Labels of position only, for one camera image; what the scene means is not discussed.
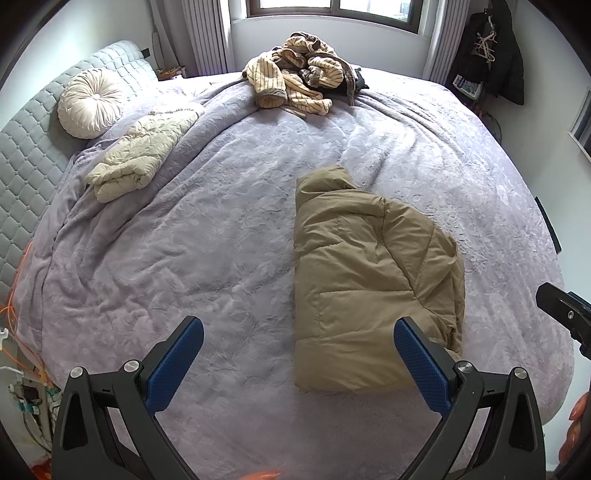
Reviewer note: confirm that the brown framed window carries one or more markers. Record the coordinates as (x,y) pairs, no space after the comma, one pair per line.
(332,9)

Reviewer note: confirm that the grey quilted headboard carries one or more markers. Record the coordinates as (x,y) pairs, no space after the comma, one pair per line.
(27,161)

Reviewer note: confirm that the wall-mounted flat screen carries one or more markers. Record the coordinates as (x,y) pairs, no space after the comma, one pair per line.
(581,129)

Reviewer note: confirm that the beige striped garment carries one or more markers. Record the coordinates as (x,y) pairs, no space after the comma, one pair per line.
(272,78)

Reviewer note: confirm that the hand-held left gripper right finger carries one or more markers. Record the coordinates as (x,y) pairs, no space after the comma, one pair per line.
(422,369)

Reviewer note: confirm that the grey curtain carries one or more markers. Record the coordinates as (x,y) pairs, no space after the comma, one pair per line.
(441,41)
(203,37)

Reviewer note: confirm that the round cream pillow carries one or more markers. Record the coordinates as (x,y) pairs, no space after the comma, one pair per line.
(90,104)

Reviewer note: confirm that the person's right hand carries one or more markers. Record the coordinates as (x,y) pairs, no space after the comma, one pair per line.
(577,429)

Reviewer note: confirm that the khaki puffer jacket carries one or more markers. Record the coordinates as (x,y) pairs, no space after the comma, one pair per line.
(360,277)

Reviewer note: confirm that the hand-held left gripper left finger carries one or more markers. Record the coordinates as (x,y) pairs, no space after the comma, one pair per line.
(178,364)

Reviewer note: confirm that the lilac bedspread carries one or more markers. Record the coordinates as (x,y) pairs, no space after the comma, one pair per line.
(207,254)

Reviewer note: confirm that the hanging dark clothes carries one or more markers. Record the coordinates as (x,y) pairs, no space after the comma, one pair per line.
(498,50)

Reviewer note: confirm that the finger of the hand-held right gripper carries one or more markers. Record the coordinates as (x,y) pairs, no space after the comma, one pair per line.
(556,304)

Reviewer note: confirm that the white power strip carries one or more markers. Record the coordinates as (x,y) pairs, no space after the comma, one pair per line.
(30,399)

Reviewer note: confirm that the dark grey garment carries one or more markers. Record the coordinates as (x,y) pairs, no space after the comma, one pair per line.
(358,83)

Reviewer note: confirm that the cream folded quilted jacket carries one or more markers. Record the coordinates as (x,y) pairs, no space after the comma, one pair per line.
(138,147)

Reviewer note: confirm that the black slim bar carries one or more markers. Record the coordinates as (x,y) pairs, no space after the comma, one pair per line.
(548,226)

